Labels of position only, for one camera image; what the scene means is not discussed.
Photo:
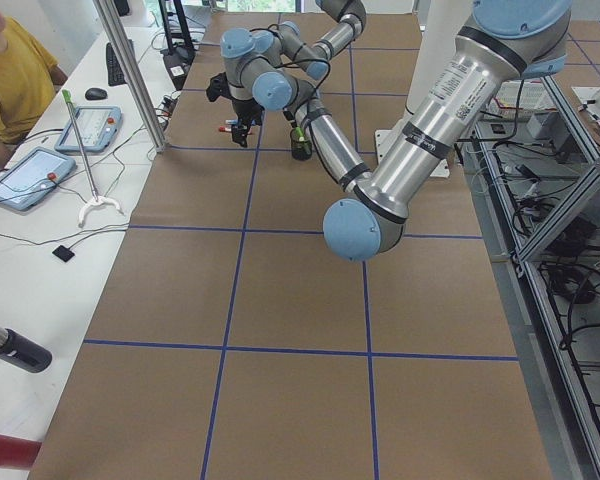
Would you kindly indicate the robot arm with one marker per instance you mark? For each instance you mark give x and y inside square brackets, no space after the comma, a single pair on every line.
[499,41]
[280,55]

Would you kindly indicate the teach pendant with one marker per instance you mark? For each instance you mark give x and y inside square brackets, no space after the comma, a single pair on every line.
[98,125]
[33,177]

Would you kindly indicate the red bottle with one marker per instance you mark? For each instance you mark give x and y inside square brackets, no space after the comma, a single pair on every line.
[17,453]

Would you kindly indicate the far teach pendant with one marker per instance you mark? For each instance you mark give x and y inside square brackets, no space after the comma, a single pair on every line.
[98,125]

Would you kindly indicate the man in yellow shirt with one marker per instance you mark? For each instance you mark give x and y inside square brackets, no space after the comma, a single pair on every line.
[29,77]

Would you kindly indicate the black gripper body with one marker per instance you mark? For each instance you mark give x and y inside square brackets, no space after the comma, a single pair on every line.
[244,109]

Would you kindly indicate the near teach pendant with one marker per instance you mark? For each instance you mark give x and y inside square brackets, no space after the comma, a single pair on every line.
[33,177]

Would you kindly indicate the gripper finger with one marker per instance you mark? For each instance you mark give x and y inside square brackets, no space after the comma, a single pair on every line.
[244,137]
[236,134]

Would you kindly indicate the reacher stick green handle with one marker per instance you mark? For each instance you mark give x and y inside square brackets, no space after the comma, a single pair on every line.
[97,200]

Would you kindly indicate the black thermos bottle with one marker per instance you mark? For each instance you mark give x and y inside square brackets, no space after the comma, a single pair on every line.
[23,353]

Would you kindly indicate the small black square pad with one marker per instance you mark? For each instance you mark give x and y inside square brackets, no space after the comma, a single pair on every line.
[63,253]

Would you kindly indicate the dark brown box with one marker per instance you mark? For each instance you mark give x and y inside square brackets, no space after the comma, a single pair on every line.
[177,62]

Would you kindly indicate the black computer mouse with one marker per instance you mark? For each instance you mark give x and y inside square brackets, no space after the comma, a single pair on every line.
[95,94]

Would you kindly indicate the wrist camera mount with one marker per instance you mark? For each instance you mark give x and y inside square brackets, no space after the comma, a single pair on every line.
[218,88]

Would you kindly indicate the brown paper table mat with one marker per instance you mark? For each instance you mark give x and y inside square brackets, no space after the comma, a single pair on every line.
[230,343]

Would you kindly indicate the black keyboard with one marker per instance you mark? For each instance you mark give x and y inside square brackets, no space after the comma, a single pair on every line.
[115,74]

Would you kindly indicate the aluminium frame post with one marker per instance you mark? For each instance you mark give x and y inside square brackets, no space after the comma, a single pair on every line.
[116,34]

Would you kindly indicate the black mesh pen cup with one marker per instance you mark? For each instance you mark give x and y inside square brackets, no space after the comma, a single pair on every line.
[300,151]

